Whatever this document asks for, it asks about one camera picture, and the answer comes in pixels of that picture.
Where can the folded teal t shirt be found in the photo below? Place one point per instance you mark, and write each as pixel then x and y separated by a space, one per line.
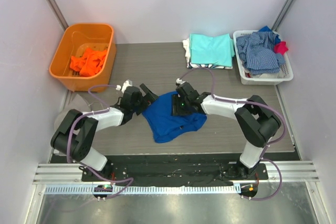
pixel 206 50

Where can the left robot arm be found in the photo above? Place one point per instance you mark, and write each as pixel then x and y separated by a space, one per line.
pixel 74 136

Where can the blue cloth in basket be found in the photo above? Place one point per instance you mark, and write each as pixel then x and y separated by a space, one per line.
pixel 267 29

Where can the right aluminium corner post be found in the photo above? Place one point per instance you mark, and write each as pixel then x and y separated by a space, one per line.
pixel 288 1

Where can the slotted white cable duct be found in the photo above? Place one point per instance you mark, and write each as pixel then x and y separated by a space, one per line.
pixel 135 190

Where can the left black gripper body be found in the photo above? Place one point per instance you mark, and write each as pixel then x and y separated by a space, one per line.
pixel 144 99

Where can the grey cap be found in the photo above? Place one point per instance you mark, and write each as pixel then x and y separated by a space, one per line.
pixel 78 103

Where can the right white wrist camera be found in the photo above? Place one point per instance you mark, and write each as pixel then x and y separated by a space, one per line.
pixel 179 82

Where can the white plastic laundry basket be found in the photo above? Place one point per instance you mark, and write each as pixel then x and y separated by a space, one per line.
pixel 285 70

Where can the folded white printed t shirt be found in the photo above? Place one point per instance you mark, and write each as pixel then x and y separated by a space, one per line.
pixel 186 46

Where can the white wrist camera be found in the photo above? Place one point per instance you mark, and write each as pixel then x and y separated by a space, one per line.
pixel 179 82
pixel 122 88

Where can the blue checkered shirt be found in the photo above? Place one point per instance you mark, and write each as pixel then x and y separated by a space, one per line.
pixel 256 51

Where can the orange t shirt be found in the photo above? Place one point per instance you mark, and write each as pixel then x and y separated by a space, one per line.
pixel 90 63

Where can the red cloth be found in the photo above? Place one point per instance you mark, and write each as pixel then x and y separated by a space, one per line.
pixel 281 48

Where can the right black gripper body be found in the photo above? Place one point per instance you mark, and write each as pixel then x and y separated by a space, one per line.
pixel 177 106

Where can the blue t shirt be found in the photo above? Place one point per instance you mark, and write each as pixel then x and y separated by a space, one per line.
pixel 164 125

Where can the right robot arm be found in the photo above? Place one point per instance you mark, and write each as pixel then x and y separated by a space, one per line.
pixel 257 123

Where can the orange plastic tub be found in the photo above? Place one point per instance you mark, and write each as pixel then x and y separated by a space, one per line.
pixel 74 43

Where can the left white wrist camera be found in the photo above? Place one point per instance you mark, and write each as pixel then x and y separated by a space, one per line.
pixel 122 88

